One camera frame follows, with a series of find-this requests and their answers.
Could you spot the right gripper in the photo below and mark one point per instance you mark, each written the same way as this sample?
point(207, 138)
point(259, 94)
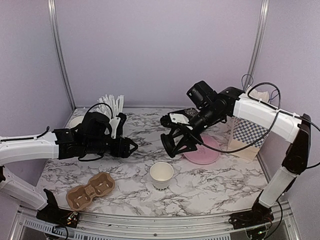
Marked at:
point(188, 142)

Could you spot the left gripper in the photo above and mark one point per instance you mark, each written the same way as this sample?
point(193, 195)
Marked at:
point(125, 153)

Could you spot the pink plate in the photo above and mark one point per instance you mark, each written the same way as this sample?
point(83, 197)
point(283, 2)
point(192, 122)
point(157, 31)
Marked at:
point(204, 155)

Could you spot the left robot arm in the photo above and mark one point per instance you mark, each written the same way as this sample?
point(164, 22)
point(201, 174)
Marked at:
point(25, 148)

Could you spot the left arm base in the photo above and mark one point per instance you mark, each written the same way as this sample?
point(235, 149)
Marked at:
point(51, 213)

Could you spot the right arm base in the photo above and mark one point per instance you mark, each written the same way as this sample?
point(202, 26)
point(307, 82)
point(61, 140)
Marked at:
point(250, 218)

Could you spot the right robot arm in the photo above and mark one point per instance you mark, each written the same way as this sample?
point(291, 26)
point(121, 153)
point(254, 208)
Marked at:
point(292, 128)

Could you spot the black patterned square plate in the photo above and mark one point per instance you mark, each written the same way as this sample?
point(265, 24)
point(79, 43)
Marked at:
point(187, 112)

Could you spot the bundle of white wrapped straws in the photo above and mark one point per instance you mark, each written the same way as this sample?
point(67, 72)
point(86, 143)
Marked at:
point(112, 105)

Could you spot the stack of white paper cups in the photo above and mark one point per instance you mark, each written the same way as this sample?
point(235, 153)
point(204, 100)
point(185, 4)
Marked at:
point(73, 125)

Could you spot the checkered paper bag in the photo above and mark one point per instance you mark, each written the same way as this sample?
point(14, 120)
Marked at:
point(244, 132)

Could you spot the brown cardboard cup carrier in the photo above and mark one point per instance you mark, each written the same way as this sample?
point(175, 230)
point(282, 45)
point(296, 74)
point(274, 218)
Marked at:
point(98, 186)

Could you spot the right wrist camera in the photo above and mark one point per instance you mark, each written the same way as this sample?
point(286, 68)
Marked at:
point(178, 118)

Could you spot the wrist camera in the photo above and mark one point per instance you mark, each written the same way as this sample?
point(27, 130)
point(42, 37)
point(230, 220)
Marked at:
point(178, 118)
point(116, 127)

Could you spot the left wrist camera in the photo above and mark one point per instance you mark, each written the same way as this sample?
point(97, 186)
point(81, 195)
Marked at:
point(116, 127)

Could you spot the right aluminium post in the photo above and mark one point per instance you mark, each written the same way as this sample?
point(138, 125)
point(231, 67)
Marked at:
point(261, 27)

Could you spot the aluminium post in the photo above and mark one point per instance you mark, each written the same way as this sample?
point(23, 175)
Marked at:
point(261, 27)
point(59, 52)

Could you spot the aluminium front rail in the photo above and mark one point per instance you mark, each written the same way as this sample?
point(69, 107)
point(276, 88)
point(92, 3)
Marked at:
point(98, 226)

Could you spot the left aluminium post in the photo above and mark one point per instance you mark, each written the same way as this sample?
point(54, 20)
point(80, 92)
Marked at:
point(59, 52)

